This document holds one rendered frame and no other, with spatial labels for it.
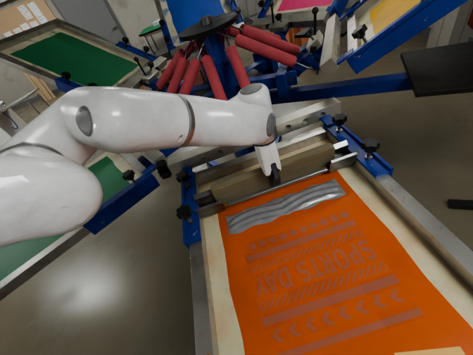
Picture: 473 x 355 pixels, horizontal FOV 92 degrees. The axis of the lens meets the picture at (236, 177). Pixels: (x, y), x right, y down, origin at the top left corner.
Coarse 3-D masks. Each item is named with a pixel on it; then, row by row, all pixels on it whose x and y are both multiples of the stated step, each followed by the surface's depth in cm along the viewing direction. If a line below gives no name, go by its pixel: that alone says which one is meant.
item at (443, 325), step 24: (288, 192) 72; (312, 216) 64; (360, 216) 60; (384, 240) 54; (408, 264) 49; (408, 288) 46; (432, 288) 45; (432, 312) 43; (456, 312) 42; (384, 336) 42; (408, 336) 42; (432, 336) 41; (456, 336) 40
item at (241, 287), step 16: (272, 192) 74; (240, 208) 73; (224, 224) 71; (272, 224) 66; (288, 224) 64; (224, 240) 67; (240, 240) 65; (240, 256) 62; (240, 272) 59; (240, 288) 56; (240, 304) 53; (256, 304) 52; (240, 320) 51; (256, 320) 50; (256, 336) 48; (256, 352) 46; (320, 352) 43; (336, 352) 43; (352, 352) 42
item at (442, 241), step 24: (288, 144) 83; (216, 168) 85; (240, 168) 85; (360, 168) 68; (384, 192) 60; (408, 216) 54; (432, 216) 51; (432, 240) 49; (456, 240) 47; (192, 264) 60; (456, 264) 45; (192, 288) 56; (216, 336) 50
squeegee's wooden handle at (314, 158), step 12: (324, 144) 67; (300, 156) 67; (312, 156) 66; (324, 156) 67; (288, 168) 68; (300, 168) 69; (312, 168) 70; (228, 180) 68; (240, 180) 67; (252, 180) 68; (264, 180) 69; (216, 192) 68; (228, 192) 69; (240, 192) 70
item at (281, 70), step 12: (264, 60) 141; (264, 72) 149; (276, 72) 144; (288, 72) 113; (180, 84) 145; (264, 84) 123; (276, 84) 121; (288, 84) 117; (204, 96) 128; (228, 96) 119
